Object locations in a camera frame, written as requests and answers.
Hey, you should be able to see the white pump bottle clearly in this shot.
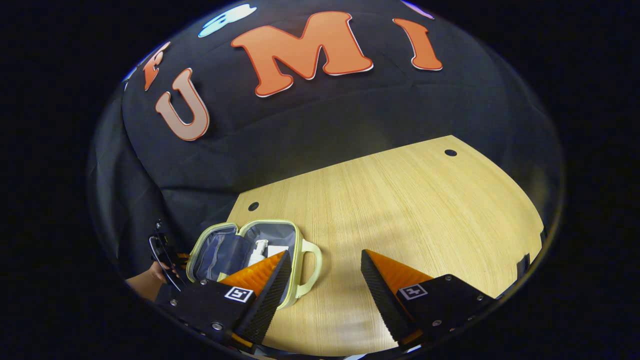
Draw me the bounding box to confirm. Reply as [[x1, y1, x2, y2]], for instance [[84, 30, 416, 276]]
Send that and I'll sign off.
[[248, 239, 270, 268]]

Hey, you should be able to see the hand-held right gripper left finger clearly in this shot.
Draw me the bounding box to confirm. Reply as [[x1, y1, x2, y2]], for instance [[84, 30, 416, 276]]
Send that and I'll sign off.
[[154, 250, 293, 352]]

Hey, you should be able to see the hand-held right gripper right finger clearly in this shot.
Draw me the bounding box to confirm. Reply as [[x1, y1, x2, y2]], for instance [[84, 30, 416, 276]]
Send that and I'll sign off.
[[359, 248, 497, 349]]

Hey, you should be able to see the cream yellow suitcase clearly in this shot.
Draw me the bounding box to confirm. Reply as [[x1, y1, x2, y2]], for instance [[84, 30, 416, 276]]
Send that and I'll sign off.
[[185, 218, 324, 311]]

